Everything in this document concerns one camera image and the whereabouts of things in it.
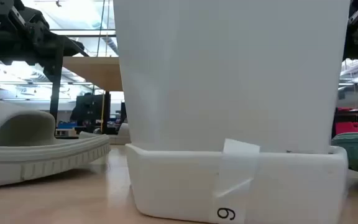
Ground green foam slide sandal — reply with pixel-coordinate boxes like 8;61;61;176
331;115;358;175

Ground beige foam slide sandal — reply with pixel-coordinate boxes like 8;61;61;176
0;96;111;189

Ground wooden shelf board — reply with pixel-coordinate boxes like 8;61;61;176
62;55;124;92

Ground wooden table with black legs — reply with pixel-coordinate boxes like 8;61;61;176
48;34;117;135

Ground red plastic storage bins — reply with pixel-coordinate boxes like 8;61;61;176
334;107;358;136

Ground black computer monitor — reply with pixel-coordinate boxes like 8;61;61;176
70;92;111;127

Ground white hexagonal planter pot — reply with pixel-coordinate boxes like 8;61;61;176
112;0;351;155

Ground white tape label with 6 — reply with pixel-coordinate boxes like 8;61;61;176
209;138;261;224

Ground white plastic planter saucer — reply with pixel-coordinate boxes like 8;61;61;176
124;143;349;224

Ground black metal frame bar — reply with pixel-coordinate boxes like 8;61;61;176
50;29;117;33

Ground yellow hanging cable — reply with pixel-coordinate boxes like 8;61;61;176
100;91;106;131

